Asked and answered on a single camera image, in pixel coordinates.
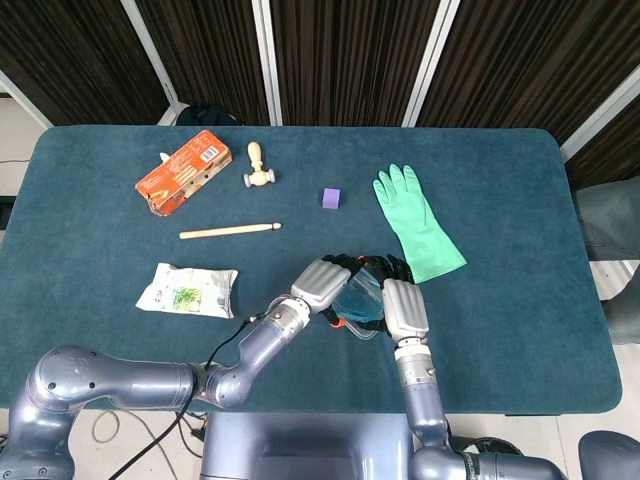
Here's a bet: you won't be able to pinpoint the teal table cloth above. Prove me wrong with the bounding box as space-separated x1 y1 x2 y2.
0 124 624 416

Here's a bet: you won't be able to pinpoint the white crumpled snack bag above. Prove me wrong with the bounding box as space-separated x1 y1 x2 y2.
134 262 240 320

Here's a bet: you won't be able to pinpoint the green rubber glove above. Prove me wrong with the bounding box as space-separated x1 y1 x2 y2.
371 163 468 285

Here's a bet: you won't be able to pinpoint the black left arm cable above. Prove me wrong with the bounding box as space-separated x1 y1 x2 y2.
114 312 266 480

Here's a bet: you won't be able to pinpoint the white looped floor cable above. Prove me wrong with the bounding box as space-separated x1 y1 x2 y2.
92 410 122 444

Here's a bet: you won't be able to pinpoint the clear plastic container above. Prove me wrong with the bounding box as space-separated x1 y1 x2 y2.
339 267 387 343

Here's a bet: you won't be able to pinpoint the black bag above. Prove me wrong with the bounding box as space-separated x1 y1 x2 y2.
175 103 240 127

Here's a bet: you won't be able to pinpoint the white partition frame post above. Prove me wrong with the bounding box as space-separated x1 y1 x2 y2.
119 0 184 126
402 0 461 127
0 69 54 129
251 0 284 126
559 64 640 162

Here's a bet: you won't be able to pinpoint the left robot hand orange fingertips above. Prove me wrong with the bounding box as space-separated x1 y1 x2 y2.
290 253 371 329

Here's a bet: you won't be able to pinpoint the purple cube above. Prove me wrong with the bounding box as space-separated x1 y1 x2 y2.
320 187 347 210

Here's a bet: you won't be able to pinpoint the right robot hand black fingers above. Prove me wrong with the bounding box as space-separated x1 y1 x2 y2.
349 253 431 346

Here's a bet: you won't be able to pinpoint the black floor plug cables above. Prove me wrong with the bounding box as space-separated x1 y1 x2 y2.
177 410 209 455

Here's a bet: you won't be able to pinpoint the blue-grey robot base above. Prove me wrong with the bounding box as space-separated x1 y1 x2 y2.
199 412 419 480

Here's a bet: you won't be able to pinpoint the orange cardboard snack box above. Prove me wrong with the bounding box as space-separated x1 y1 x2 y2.
134 129 234 217

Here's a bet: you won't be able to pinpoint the wooden stick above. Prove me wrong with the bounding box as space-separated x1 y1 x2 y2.
179 222 283 241

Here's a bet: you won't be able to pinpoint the black trash bin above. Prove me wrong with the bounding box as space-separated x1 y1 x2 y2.
447 434 524 458

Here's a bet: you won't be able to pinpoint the wooden roller massager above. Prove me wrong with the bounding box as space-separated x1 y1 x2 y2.
242 141 279 190

